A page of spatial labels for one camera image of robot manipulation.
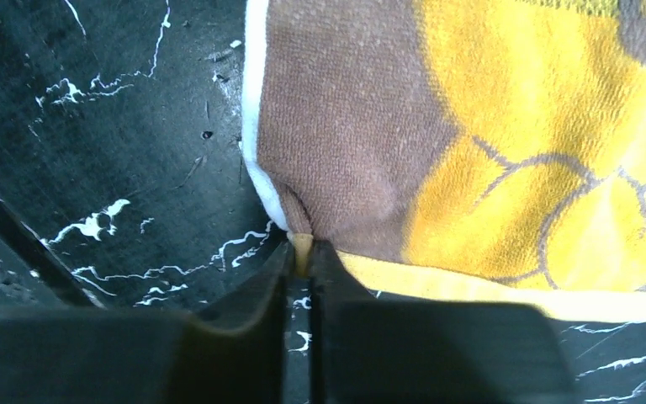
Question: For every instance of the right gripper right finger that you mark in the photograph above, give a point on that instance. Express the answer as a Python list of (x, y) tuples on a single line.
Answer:
[(367, 350)]

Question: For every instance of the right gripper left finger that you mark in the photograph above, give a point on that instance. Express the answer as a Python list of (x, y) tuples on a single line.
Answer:
[(230, 352)]

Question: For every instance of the yellow brown cloth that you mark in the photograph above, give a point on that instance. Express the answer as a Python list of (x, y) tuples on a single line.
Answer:
[(458, 150)]

